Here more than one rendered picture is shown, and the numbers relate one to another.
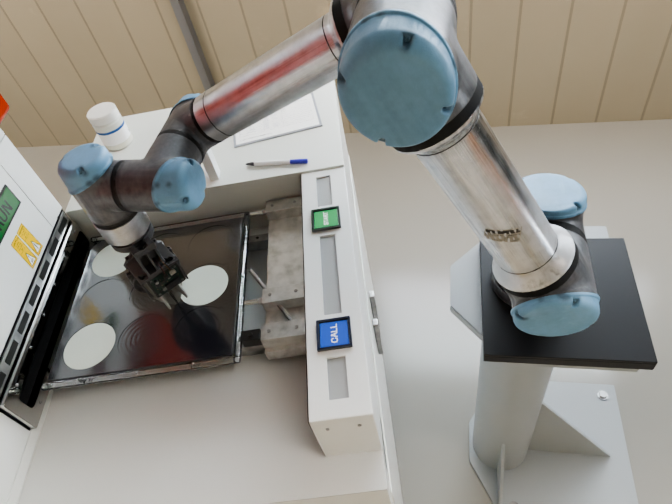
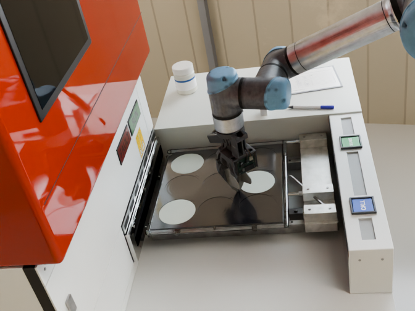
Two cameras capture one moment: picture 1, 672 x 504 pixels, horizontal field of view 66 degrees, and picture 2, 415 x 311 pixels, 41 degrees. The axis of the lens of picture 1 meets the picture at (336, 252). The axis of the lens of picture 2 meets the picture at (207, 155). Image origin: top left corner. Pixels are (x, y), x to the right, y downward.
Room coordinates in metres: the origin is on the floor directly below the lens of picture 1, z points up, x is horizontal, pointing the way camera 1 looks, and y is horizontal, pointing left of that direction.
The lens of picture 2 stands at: (-0.54, 0.27, 1.86)
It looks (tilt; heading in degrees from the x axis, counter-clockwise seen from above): 35 degrees down; 5
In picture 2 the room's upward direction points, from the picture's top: 12 degrees counter-clockwise
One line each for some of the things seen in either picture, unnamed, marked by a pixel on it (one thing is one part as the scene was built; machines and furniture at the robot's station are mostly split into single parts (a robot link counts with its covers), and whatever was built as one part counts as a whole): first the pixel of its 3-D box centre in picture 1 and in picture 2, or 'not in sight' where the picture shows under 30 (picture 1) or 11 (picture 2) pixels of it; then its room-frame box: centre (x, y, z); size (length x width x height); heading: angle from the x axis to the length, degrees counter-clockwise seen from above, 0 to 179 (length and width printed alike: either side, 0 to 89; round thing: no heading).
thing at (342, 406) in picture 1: (336, 293); (356, 192); (0.59, 0.02, 0.89); 0.55 x 0.09 x 0.14; 173
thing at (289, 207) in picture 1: (284, 208); (312, 140); (0.85, 0.09, 0.89); 0.08 x 0.03 x 0.03; 83
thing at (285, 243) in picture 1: (288, 274); (317, 182); (0.69, 0.11, 0.87); 0.36 x 0.08 x 0.03; 173
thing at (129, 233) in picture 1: (125, 221); (229, 120); (0.64, 0.31, 1.14); 0.08 x 0.08 x 0.05
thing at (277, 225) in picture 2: (139, 373); (215, 229); (0.52, 0.39, 0.90); 0.37 x 0.01 x 0.01; 83
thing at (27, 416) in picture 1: (54, 313); (147, 193); (0.71, 0.58, 0.89); 0.44 x 0.02 x 0.10; 173
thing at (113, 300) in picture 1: (154, 291); (220, 184); (0.70, 0.37, 0.90); 0.34 x 0.34 x 0.01; 83
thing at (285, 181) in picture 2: (242, 278); (285, 179); (0.68, 0.19, 0.90); 0.38 x 0.01 x 0.01; 173
